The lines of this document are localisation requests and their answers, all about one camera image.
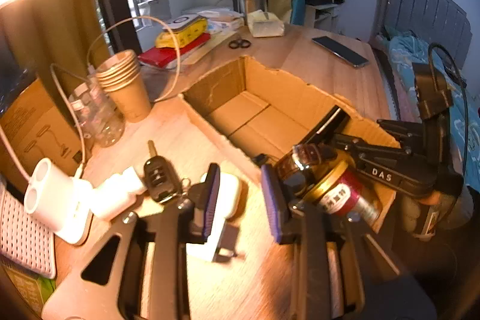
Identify red gold tin can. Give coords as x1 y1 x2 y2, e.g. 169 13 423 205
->
303 158 382 226

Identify white power adapter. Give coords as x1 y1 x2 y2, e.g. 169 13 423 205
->
186 172 239 262

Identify right gloved hand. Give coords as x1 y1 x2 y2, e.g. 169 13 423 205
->
400 186 474 241

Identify white pill bottle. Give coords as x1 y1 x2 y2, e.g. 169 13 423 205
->
89 166 146 222

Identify black car key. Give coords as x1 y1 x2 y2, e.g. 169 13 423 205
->
143 140 182 204

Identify white desk lamp base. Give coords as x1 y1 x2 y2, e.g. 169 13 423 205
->
24 157 93 246

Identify grey bed headboard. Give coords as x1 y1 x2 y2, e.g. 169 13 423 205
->
370 0 472 68

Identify green box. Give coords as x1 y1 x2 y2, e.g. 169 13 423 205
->
1 257 56 316

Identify smartphone on table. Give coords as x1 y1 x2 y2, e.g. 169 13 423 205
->
312 36 368 68

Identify white perforated basket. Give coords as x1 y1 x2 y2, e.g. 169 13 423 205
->
1 178 56 280

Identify white earbuds case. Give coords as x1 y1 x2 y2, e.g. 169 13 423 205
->
220 160 249 223

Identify long cardboard box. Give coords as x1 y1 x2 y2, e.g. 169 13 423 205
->
181 55 401 235

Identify clear plastic bottle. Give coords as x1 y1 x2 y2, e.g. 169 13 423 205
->
68 81 125 148

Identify brown lamp packaging box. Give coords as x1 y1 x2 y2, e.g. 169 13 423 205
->
1 79 81 176

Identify black scissors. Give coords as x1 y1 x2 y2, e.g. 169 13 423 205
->
228 38 251 49

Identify stack of paper cups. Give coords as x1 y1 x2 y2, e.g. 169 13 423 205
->
95 49 151 123

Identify red book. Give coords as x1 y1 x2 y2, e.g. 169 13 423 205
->
137 32 211 69

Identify yellow pouch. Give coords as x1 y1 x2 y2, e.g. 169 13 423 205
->
154 14 208 49

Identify white charging cable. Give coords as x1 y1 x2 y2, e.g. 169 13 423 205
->
50 15 182 178

